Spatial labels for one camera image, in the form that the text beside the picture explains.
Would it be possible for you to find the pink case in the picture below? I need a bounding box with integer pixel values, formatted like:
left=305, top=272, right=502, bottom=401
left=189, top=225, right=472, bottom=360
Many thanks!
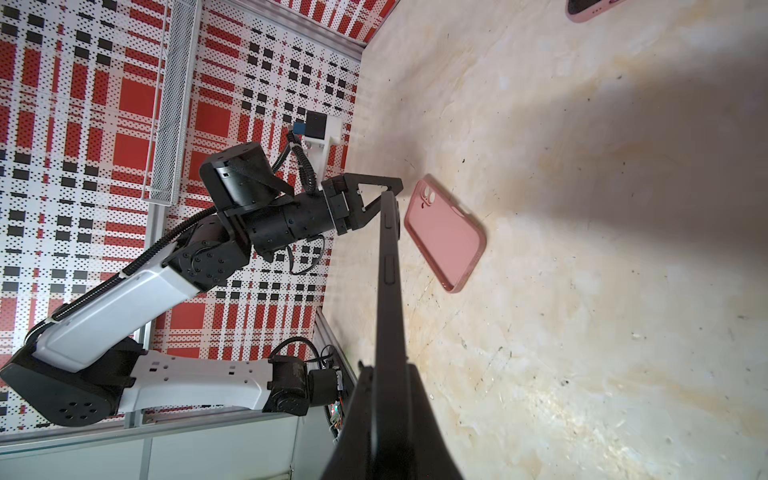
left=403, top=174, right=487, bottom=293
left=565, top=0, right=624, bottom=23

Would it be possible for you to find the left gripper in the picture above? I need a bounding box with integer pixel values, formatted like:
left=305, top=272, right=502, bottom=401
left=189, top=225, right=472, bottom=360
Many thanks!
left=245, top=173, right=404, bottom=252

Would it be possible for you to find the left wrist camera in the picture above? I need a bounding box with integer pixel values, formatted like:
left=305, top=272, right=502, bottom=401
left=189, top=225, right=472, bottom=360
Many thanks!
left=292, top=111, right=343, bottom=180

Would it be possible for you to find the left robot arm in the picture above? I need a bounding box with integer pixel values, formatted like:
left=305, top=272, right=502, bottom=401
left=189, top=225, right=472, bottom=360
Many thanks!
left=1, top=142, right=403, bottom=427

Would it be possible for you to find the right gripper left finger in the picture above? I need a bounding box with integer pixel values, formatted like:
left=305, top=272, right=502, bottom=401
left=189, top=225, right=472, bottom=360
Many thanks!
left=321, top=366, right=374, bottom=480

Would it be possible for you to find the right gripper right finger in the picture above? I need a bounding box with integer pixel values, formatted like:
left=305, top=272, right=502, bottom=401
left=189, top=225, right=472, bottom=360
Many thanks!
left=408, top=364, right=463, bottom=479

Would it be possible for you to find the black phone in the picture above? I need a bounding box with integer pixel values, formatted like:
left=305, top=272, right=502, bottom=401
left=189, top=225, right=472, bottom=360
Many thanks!
left=371, top=191, right=415, bottom=479

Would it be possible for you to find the white wire mesh basket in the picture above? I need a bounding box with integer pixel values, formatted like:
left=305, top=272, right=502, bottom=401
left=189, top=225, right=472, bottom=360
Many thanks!
left=142, top=1, right=203, bottom=207

